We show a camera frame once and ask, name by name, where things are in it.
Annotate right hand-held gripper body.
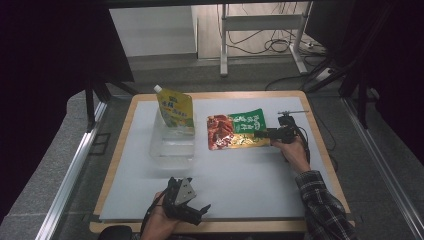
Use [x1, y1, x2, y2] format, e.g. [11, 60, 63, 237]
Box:
[271, 109, 310, 145]

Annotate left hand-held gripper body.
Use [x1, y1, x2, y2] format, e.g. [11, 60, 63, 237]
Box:
[162, 176, 201, 220]

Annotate red and green sauce packet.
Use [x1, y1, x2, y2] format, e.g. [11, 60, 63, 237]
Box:
[206, 108, 272, 151]

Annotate clear plastic container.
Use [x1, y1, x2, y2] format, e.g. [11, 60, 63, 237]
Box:
[148, 109, 197, 170]

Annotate yellow green spout pouch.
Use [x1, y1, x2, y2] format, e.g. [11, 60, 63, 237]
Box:
[153, 84, 196, 136]

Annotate person's right hand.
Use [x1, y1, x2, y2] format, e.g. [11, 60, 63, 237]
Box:
[270, 135, 312, 175]

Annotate person's left hand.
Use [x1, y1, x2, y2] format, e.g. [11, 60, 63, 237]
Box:
[139, 191, 182, 240]

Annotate wooden table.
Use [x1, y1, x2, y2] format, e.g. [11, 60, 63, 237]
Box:
[89, 90, 356, 234]

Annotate white table mat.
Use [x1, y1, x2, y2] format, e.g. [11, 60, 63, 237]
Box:
[99, 96, 343, 222]

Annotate white power strip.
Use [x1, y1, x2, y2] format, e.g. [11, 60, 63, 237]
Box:
[313, 67, 335, 83]

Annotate person's leg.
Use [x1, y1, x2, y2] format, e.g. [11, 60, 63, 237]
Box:
[99, 225, 135, 240]

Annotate black metal stand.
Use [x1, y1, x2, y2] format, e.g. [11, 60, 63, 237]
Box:
[304, 54, 372, 130]
[84, 77, 140, 133]

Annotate white cabinet panel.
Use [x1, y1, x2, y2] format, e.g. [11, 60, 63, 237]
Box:
[109, 5, 198, 58]

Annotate right hand-held gripper cable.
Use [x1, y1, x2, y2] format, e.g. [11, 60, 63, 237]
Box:
[294, 125, 312, 165]

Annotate hand-held gripper cable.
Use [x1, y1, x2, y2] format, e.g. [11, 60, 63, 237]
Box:
[139, 191, 168, 235]
[294, 125, 312, 165]

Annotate left hand-held gripper cable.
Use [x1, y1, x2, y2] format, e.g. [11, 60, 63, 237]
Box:
[139, 191, 168, 235]

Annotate black cable beside table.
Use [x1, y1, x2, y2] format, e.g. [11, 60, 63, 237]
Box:
[310, 101, 340, 172]

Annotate black floor cables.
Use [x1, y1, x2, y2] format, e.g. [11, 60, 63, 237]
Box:
[216, 3, 326, 57]

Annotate aluminium rail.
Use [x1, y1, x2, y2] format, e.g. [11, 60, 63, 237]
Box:
[342, 97, 424, 240]
[34, 100, 108, 240]

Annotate white metal desk frame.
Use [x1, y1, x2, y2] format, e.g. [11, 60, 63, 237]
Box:
[219, 1, 313, 78]

